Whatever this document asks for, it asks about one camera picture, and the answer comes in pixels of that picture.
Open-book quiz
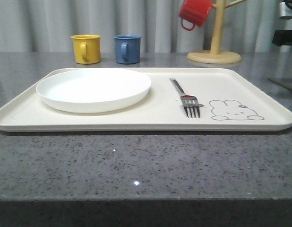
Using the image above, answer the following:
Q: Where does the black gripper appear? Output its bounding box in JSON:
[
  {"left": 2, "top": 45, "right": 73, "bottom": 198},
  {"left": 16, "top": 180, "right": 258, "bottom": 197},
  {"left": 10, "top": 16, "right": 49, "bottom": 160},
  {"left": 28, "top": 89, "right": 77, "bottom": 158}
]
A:
[{"left": 272, "top": 0, "right": 292, "bottom": 46}]

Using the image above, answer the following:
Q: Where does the cream rabbit serving tray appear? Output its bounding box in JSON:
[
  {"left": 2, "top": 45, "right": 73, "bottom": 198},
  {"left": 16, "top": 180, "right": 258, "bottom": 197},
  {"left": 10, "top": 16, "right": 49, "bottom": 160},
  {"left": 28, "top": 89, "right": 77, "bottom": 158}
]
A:
[{"left": 0, "top": 68, "right": 292, "bottom": 132}]

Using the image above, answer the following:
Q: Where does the blue mug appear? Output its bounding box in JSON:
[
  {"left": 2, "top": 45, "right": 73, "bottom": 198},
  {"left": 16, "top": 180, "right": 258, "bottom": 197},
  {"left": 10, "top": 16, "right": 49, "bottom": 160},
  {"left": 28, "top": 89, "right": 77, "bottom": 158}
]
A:
[{"left": 114, "top": 35, "right": 141, "bottom": 64}]

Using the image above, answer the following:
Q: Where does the red mug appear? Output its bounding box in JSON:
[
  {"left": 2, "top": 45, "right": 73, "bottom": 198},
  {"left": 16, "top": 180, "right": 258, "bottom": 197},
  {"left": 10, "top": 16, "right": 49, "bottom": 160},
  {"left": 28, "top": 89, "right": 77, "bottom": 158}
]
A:
[{"left": 179, "top": 0, "right": 213, "bottom": 31}]

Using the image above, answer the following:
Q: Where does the wooden mug tree stand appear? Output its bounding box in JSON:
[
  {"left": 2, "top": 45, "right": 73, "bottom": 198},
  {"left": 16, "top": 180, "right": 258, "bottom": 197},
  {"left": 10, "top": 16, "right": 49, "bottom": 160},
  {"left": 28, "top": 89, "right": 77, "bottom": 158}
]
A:
[{"left": 187, "top": 0, "right": 245, "bottom": 64}]

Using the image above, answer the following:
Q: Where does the yellow mug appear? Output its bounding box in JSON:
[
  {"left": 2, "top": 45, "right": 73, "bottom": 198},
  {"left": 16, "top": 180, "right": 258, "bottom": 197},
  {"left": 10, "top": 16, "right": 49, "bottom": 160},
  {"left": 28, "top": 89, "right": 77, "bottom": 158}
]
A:
[{"left": 71, "top": 35, "right": 101, "bottom": 64}]

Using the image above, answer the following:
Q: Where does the white round plate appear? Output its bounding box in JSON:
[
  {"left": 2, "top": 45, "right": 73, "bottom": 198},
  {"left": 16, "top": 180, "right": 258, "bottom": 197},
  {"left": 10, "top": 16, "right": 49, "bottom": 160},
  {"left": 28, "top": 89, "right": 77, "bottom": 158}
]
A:
[{"left": 36, "top": 68, "right": 152, "bottom": 113}]

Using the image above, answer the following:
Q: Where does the grey curtain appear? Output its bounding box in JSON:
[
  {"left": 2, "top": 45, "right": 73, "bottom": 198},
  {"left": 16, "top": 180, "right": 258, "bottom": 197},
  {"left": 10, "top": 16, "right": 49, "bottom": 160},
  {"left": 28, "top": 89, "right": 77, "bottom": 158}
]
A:
[{"left": 0, "top": 0, "right": 292, "bottom": 53}]

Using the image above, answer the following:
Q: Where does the silver fork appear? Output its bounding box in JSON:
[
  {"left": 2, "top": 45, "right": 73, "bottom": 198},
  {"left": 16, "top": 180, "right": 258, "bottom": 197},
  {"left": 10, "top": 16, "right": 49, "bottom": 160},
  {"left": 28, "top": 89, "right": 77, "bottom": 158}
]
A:
[{"left": 169, "top": 78, "right": 203, "bottom": 119}]

